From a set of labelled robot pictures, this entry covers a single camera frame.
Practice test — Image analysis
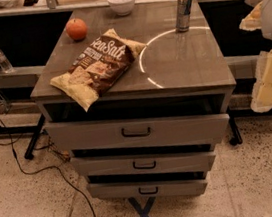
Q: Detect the brown sea salt chip bag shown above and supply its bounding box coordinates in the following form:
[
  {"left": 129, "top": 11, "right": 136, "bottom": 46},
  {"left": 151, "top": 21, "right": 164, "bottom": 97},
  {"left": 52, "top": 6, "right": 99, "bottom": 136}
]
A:
[{"left": 50, "top": 29, "right": 146, "bottom": 111}]

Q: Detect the silver redbull can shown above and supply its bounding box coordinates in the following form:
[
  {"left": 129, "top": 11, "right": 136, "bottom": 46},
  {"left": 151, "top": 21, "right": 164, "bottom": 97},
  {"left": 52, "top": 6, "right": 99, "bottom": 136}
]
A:
[{"left": 176, "top": 0, "right": 193, "bottom": 33}]

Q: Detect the grey drawer cabinet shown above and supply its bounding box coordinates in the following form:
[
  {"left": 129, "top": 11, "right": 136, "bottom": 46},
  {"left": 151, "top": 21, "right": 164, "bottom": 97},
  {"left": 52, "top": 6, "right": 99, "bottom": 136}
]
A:
[{"left": 19, "top": 0, "right": 252, "bottom": 217}]

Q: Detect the top grey drawer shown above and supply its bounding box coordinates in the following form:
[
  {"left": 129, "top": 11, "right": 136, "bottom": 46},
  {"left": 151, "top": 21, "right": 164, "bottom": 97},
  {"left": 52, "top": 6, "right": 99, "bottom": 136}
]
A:
[{"left": 46, "top": 114, "right": 229, "bottom": 151}]

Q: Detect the grey drawer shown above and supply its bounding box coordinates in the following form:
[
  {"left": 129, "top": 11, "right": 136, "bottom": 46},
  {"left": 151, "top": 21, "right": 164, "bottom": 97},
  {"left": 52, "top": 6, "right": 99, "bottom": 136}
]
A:
[
  {"left": 71, "top": 151, "right": 215, "bottom": 176},
  {"left": 87, "top": 180, "right": 207, "bottom": 199},
  {"left": 46, "top": 114, "right": 229, "bottom": 151}
]

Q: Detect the middle grey drawer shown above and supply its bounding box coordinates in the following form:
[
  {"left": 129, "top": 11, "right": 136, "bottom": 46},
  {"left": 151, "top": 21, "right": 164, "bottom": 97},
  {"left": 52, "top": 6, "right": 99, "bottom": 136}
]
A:
[{"left": 71, "top": 151, "right": 215, "bottom": 176}]

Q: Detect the bottom grey drawer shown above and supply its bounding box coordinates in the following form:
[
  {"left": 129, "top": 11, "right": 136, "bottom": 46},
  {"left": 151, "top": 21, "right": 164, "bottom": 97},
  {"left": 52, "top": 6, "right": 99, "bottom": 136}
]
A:
[{"left": 87, "top": 180, "right": 207, "bottom": 199}]

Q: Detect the orange fruit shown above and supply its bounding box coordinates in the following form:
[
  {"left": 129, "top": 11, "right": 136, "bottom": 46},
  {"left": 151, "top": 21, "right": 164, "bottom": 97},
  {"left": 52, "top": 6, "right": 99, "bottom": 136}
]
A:
[{"left": 65, "top": 18, "right": 88, "bottom": 41}]

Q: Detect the white bowl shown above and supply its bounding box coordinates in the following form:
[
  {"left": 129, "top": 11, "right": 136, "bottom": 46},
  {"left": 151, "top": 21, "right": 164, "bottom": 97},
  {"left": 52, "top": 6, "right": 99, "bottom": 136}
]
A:
[{"left": 108, "top": 0, "right": 135, "bottom": 16}]

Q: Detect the grey side bench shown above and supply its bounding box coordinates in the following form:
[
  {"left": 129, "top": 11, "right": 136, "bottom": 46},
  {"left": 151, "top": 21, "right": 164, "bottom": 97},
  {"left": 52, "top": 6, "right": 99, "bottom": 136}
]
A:
[{"left": 0, "top": 65, "right": 44, "bottom": 89}]

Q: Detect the clear plastic water bottle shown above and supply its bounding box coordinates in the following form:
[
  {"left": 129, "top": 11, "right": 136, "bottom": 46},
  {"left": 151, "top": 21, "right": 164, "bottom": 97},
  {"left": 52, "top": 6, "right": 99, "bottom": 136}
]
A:
[{"left": 0, "top": 49, "right": 14, "bottom": 73}]

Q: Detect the black floor cable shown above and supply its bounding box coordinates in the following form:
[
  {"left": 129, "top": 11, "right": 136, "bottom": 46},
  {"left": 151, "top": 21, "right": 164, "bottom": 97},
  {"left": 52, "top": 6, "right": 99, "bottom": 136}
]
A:
[{"left": 0, "top": 55, "right": 98, "bottom": 217}]

